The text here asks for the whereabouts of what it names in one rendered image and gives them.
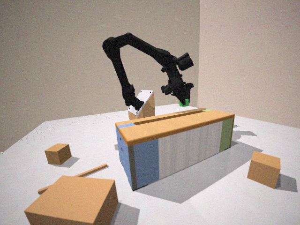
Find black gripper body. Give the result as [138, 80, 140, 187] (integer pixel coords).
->
[164, 72, 194, 95]

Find brown wooden rod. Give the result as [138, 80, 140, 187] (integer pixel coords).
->
[38, 164, 107, 194]

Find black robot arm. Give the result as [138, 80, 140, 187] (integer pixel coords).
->
[102, 33, 194, 111]

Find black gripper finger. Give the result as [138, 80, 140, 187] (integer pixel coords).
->
[171, 89, 186, 105]
[184, 88, 191, 103]

